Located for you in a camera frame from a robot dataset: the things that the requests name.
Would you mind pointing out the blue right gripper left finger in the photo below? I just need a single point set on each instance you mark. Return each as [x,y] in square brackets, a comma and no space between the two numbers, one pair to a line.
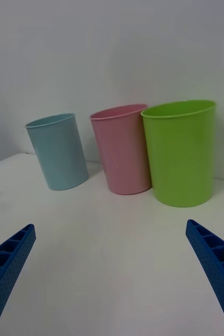
[4,273]

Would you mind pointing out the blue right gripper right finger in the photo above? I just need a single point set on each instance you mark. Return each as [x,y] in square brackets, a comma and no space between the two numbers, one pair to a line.
[216,260]

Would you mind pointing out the green plastic bin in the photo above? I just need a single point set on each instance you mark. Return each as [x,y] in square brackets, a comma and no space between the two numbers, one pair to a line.
[181,157]

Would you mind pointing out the pale blue plastic bin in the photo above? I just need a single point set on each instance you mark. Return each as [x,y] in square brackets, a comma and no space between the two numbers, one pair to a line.
[59,155]

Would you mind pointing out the pink plastic bin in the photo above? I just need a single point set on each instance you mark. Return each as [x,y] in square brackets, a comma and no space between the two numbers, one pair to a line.
[122,155]

